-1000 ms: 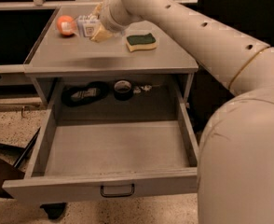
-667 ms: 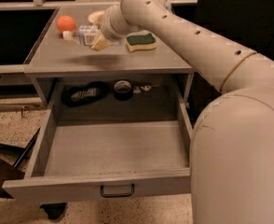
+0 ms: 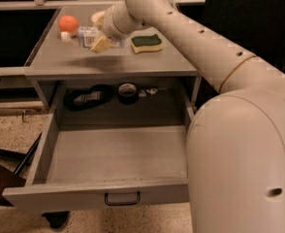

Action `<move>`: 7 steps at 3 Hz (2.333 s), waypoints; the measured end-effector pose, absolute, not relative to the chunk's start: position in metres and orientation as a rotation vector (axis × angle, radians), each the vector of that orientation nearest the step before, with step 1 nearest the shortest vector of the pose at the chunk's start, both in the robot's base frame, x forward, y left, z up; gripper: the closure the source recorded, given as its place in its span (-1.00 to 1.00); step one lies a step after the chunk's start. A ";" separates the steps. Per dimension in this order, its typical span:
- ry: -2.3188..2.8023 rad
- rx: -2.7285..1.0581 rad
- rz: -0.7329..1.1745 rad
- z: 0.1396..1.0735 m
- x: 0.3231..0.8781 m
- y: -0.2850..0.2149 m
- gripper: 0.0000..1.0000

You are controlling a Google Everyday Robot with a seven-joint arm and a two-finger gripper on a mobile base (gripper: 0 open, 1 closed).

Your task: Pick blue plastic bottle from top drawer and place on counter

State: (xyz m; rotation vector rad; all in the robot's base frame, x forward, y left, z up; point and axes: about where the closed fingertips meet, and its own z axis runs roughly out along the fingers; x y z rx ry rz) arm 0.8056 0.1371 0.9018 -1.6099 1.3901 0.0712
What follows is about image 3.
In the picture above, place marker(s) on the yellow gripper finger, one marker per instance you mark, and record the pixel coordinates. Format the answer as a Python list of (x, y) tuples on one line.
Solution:
[(102, 43)]

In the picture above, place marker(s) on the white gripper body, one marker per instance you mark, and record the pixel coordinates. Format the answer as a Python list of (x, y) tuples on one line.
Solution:
[(108, 25)]

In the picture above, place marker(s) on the clear plastic water bottle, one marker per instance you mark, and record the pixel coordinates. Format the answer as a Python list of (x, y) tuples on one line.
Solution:
[(88, 37)]

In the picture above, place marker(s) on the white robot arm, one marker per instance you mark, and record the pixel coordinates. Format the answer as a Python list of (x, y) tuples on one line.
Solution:
[(236, 140)]

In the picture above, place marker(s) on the grey drawer cabinet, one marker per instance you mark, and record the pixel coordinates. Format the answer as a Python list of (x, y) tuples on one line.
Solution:
[(58, 65)]

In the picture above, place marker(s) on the grey open top drawer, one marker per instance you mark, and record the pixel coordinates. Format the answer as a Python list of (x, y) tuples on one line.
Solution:
[(114, 148)]

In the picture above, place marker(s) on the white bowl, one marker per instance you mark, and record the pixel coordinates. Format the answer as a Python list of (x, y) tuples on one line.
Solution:
[(97, 19)]

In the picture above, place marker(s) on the green yellow sponge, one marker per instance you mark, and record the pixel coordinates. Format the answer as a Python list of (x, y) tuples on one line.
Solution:
[(151, 43)]

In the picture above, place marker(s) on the orange fruit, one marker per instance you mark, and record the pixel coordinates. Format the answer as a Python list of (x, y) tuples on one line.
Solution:
[(68, 24)]

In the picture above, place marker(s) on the black tape roll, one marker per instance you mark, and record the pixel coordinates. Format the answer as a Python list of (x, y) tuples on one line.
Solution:
[(127, 94)]

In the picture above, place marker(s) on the crumpled small wrapper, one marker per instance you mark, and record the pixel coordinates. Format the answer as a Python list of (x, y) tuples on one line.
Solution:
[(147, 91)]

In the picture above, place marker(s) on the black office chair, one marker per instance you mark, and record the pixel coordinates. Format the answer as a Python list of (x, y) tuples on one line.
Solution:
[(257, 25)]

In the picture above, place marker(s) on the black cabinet caster wheel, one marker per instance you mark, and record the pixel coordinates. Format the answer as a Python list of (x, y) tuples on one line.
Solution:
[(56, 220)]

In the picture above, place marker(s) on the black drawer handle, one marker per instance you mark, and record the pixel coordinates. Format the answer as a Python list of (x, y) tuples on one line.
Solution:
[(122, 199)]

